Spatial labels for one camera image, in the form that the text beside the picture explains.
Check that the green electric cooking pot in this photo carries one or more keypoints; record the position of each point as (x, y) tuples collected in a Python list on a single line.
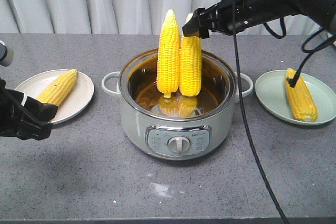
[(177, 128)]

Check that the green round plate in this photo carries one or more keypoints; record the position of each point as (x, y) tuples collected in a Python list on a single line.
[(270, 91)]

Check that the white round plate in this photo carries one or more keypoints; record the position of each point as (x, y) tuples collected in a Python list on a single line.
[(76, 101)]

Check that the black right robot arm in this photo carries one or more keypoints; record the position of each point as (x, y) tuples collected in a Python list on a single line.
[(321, 12)]

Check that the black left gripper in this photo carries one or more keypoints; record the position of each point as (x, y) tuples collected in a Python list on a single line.
[(11, 115)]

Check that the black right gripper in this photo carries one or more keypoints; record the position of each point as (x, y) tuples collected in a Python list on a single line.
[(224, 17)]

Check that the white curtain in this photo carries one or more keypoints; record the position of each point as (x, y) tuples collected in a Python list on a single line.
[(131, 17)]

